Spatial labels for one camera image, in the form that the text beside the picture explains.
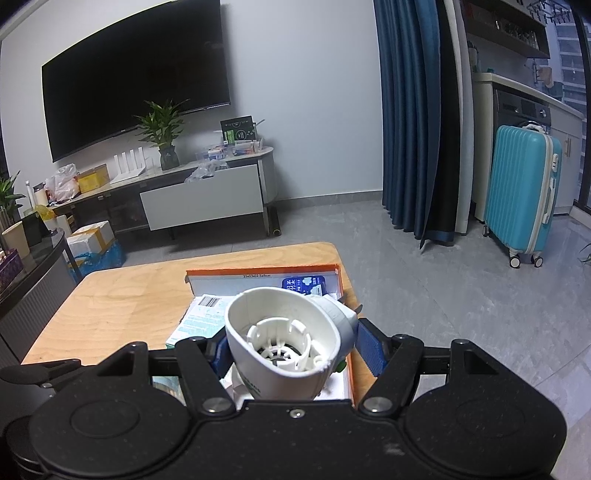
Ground black wall television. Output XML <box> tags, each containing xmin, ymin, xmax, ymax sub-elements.
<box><xmin>41</xmin><ymin>0</ymin><xmax>232</xmax><ymax>162</ymax></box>

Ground yellow cardboard box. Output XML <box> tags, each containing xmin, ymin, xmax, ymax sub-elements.
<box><xmin>76</xmin><ymin>165</ymin><xmax>110</xmax><ymax>193</ymax></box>

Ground black green box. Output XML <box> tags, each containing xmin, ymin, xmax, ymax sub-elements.
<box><xmin>220</xmin><ymin>115</ymin><xmax>257</xmax><ymax>143</ymax></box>

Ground orange white cardboard box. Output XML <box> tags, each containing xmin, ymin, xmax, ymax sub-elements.
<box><xmin>185</xmin><ymin>264</ymin><xmax>357</xmax><ymax>403</ymax></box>

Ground teal white bandage box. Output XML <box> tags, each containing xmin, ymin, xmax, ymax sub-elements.
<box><xmin>152</xmin><ymin>293</ymin><xmax>232</xmax><ymax>397</ymax></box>

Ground white laundry cabinet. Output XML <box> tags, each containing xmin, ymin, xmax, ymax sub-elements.
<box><xmin>471</xmin><ymin>71</ymin><xmax>585</xmax><ymax>223</ymax></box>

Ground dark washing machine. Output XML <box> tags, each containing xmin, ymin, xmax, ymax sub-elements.
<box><xmin>494</xmin><ymin>90</ymin><xmax>552</xmax><ymax>136</ymax></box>

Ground clip drying hanger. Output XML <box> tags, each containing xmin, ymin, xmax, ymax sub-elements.
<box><xmin>526</xmin><ymin>0</ymin><xmax>573</xmax><ymax>25</ymax></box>

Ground taped cardboard box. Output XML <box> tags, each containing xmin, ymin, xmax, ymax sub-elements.
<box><xmin>67</xmin><ymin>220</ymin><xmax>115</xmax><ymax>257</ymax></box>

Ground white router with antennas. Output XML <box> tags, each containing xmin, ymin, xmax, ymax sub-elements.
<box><xmin>111</xmin><ymin>147</ymin><xmax>147</xmax><ymax>184</ymax></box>

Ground purple patterned box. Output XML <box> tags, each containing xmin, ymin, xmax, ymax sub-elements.
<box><xmin>0</xmin><ymin>249</ymin><xmax>25</xmax><ymax>289</ymax></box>

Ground clear plastic bags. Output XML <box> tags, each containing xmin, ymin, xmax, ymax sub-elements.
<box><xmin>185</xmin><ymin>164</ymin><xmax>227</xmax><ymax>185</ymax></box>

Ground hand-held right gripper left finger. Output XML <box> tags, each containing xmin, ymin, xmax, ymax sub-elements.
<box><xmin>98</xmin><ymin>336</ymin><xmax>237</xmax><ymax>415</ymax></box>

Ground white curtain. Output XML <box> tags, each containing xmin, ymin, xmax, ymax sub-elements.
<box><xmin>443</xmin><ymin>0</ymin><xmax>475</xmax><ymax>236</ymax></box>

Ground grey white television cabinet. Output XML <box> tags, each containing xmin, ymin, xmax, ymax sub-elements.
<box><xmin>48</xmin><ymin>147</ymin><xmax>278</xmax><ymax>239</ymax></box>

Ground green bamboo plant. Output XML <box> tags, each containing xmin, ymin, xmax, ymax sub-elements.
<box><xmin>0</xmin><ymin>171</ymin><xmax>27</xmax><ymax>232</ymax></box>

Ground pile of small boxes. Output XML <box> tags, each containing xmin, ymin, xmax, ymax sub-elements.
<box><xmin>196</xmin><ymin>138</ymin><xmax>264</xmax><ymax>162</ymax></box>

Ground blue snack packet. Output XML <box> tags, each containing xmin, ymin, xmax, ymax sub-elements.
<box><xmin>281</xmin><ymin>274</ymin><xmax>329</xmax><ymax>299</ymax></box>

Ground blue curtain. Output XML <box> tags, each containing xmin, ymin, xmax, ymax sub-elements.
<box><xmin>373</xmin><ymin>0</ymin><xmax>455</xmax><ymax>252</ymax></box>

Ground white slim bottle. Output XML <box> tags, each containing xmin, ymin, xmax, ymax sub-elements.
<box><xmin>25</xmin><ymin>182</ymin><xmax>47</xmax><ymax>209</ymax></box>

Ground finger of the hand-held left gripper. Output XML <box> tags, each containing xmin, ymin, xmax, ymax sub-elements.
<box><xmin>0</xmin><ymin>359</ymin><xmax>84</xmax><ymax>389</ymax></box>

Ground blue plastic bag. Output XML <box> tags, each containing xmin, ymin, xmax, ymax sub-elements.
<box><xmin>69</xmin><ymin>240</ymin><xmax>125</xmax><ymax>285</ymax></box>

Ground white cone-shaped plastic device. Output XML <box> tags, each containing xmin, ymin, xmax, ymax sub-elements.
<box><xmin>225</xmin><ymin>286</ymin><xmax>359</xmax><ymax>401</ymax></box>

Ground potted plant in dark vase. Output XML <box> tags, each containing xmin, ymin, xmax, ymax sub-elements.
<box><xmin>134</xmin><ymin>99</ymin><xmax>190</xmax><ymax>171</ymax></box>

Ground white red plastic bag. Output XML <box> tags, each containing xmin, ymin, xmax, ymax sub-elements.
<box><xmin>45</xmin><ymin>164</ymin><xmax>79</xmax><ymax>202</ymax></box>

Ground teal suitcase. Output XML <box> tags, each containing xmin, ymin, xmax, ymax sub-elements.
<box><xmin>482</xmin><ymin>122</ymin><xmax>563</xmax><ymax>269</ymax></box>

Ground beige pot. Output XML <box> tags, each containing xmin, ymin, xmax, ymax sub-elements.
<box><xmin>1</xmin><ymin>222</ymin><xmax>31</xmax><ymax>259</ymax></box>

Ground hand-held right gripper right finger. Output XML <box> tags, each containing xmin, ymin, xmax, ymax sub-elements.
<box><xmin>355</xmin><ymin>318</ymin><xmax>486</xmax><ymax>415</ymax></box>

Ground dark wall shelf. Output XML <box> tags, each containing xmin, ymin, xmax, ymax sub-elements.
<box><xmin>462</xmin><ymin>0</ymin><xmax>551</xmax><ymax>59</ymax></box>

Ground black stand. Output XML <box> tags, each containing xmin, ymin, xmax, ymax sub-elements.
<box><xmin>22</xmin><ymin>213</ymin><xmax>47</xmax><ymax>248</ymax></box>

